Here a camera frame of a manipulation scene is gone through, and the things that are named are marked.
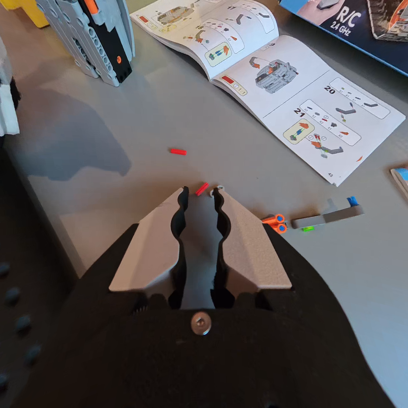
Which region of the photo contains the white instruction booklet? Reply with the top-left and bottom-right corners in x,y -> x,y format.
130,0 -> 406,187

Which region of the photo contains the black perforated panel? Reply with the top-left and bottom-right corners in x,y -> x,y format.
0,140 -> 84,408

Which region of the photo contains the small blue manual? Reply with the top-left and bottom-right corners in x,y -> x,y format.
390,166 -> 408,202

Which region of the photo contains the blue robot kit box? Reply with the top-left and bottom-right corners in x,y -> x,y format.
279,0 -> 408,77

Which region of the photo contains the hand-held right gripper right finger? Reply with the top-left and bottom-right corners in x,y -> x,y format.
209,187 -> 293,309

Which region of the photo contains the grey desk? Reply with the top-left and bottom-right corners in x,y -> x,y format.
0,0 -> 408,405

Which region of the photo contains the dark grey bent beam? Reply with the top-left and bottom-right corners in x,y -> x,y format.
291,205 -> 364,230

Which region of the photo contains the grey black robot model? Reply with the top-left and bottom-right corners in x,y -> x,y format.
35,0 -> 136,87

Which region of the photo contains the yellow plastic bin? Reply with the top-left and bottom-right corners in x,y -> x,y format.
0,0 -> 49,28

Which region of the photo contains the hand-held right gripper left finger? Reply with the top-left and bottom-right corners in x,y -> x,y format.
109,187 -> 190,309

